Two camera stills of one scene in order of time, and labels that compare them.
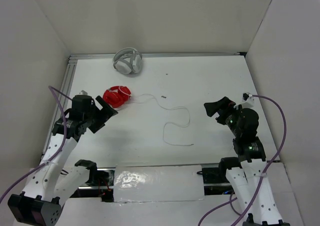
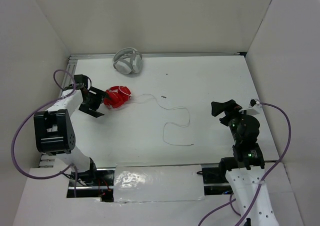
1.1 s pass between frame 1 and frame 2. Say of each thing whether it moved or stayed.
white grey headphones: stayed
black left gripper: moved
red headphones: stayed
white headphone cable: stayed
